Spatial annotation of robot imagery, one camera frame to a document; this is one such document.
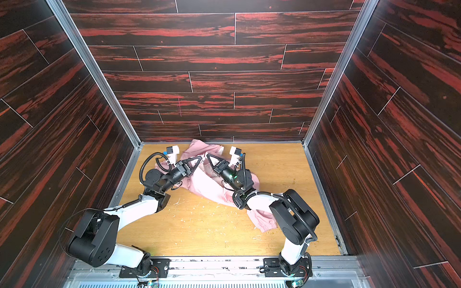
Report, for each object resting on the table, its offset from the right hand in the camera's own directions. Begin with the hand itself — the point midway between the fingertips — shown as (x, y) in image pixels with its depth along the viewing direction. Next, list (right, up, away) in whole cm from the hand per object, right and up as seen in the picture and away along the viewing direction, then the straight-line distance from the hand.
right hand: (210, 154), depth 74 cm
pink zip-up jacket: (-2, -12, +6) cm, 14 cm away
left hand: (-3, -3, -2) cm, 5 cm away
